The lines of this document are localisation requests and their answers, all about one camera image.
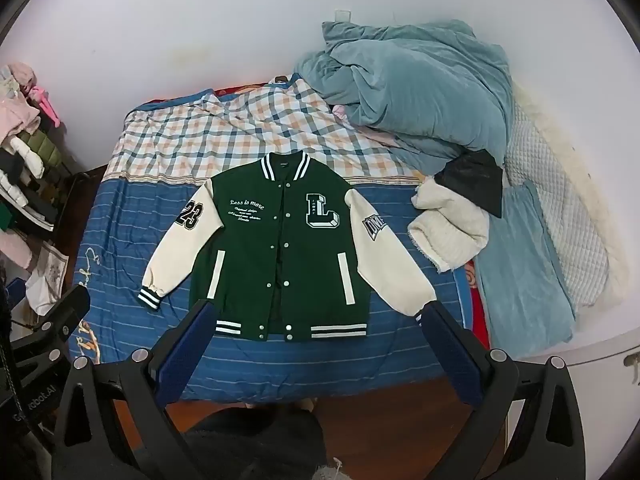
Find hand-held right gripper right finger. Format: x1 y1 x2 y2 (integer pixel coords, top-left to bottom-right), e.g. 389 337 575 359
422 302 586 480

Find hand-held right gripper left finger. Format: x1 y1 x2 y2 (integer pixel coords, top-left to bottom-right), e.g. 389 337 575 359
52 300 217 480

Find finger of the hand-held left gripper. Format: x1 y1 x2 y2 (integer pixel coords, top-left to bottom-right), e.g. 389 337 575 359
15 287 91 357

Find green varsity jacket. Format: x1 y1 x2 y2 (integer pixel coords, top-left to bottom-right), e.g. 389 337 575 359
137 152 441 343

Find pile of folded clothes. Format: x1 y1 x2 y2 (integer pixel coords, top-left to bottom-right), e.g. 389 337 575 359
0 62 66 266

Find white tote bag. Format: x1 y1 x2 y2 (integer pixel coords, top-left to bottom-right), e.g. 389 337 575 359
25 240 71 316

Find red patterned sheet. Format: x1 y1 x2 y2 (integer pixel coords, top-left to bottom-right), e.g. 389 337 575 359
450 260 493 346

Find blue striped bed sheet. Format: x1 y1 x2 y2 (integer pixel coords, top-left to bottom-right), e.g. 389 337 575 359
67 175 481 403

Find teal folded cloth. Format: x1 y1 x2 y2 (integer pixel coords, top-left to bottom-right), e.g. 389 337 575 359
472 182 576 356

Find dark fuzzy cloth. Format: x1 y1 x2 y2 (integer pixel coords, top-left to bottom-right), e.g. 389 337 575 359
180 400 331 480

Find cream knit cloth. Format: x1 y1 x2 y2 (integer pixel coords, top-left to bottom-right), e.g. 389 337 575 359
410 180 491 273

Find black cloth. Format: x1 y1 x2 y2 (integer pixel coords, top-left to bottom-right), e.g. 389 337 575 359
434 149 505 218

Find white quilted pad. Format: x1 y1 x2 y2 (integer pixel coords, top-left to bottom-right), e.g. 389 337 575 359
502 105 608 306

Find cream fluffy blanket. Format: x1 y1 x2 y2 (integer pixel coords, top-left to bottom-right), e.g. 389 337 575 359
515 82 632 311

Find plaid bed sheet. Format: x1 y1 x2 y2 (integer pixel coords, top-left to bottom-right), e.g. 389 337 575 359
102 77 426 186

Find pink cloth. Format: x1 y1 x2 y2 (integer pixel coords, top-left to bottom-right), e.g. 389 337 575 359
332 105 396 147

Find teal quilt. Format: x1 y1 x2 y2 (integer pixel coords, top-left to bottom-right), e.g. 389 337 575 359
292 20 516 181

